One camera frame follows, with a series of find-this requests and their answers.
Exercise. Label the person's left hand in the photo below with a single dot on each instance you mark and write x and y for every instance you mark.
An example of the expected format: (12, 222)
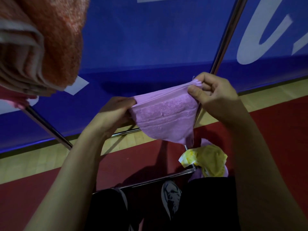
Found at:
(110, 117)

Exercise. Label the person's right hand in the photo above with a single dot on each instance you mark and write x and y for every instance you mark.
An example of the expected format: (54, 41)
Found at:
(219, 98)

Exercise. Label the purple towel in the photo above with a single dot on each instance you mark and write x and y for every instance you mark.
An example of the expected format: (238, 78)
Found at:
(196, 174)
(166, 115)

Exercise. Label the yellow white cloth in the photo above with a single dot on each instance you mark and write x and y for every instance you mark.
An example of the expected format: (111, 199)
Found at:
(209, 158)

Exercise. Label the metal drying rack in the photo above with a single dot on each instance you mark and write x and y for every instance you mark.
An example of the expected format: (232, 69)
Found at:
(226, 36)

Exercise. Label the orange patterned towel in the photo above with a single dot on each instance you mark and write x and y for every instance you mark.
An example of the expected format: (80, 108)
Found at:
(55, 40)

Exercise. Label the pink towel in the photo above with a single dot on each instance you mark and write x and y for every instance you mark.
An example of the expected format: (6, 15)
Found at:
(14, 98)

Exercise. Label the person's left forearm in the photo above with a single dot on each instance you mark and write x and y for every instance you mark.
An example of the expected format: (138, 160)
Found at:
(65, 187)

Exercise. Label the person's right forearm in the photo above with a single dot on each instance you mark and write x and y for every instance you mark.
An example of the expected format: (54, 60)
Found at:
(267, 182)

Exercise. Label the person's left grey shoe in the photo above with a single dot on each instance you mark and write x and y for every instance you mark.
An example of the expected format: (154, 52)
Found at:
(121, 197)

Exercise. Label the person's grey shoe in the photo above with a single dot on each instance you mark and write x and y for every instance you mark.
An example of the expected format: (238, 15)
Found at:
(121, 197)
(170, 196)

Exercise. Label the person's right grey shoe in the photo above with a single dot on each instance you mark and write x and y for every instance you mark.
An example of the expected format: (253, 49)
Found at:
(170, 196)

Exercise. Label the person's black trousers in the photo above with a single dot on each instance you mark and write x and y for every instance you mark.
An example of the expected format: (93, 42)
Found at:
(211, 206)

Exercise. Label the blue banner with white print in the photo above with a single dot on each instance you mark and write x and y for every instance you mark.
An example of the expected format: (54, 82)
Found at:
(149, 38)

